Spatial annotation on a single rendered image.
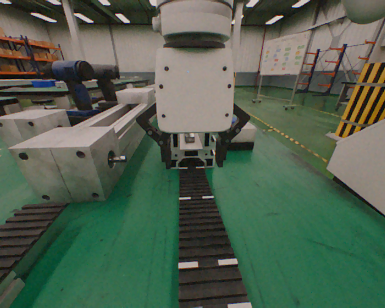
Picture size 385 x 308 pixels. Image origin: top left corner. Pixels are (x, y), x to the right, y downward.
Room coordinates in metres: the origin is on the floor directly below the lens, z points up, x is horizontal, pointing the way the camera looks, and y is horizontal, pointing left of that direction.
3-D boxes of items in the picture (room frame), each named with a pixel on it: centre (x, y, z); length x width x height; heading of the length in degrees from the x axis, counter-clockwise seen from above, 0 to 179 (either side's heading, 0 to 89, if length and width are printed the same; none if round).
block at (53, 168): (0.23, 0.18, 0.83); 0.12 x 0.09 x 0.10; 94
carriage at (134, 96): (0.68, 0.22, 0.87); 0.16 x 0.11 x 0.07; 4
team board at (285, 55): (5.64, -2.73, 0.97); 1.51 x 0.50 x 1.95; 22
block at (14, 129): (0.39, 0.37, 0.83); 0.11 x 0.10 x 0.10; 93
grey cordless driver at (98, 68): (0.78, 0.42, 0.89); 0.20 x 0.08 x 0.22; 107
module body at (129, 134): (0.68, 0.22, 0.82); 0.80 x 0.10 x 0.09; 4
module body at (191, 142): (0.69, 0.03, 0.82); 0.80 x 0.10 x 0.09; 4
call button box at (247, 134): (0.42, -0.11, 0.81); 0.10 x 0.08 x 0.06; 94
